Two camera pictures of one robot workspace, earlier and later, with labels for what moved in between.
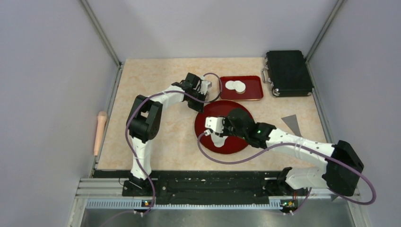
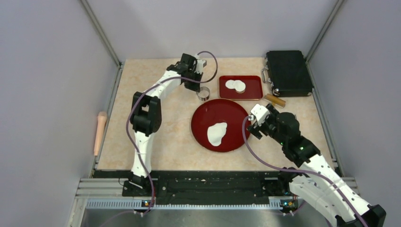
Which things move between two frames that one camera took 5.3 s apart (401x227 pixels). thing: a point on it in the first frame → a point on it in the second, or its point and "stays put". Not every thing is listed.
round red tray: [217, 109] stays put
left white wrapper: [229, 84] stays put
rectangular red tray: [254, 89] stays put
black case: [288, 74] stays put
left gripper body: [196, 100] → [191, 85]
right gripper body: [229, 129] → [269, 127]
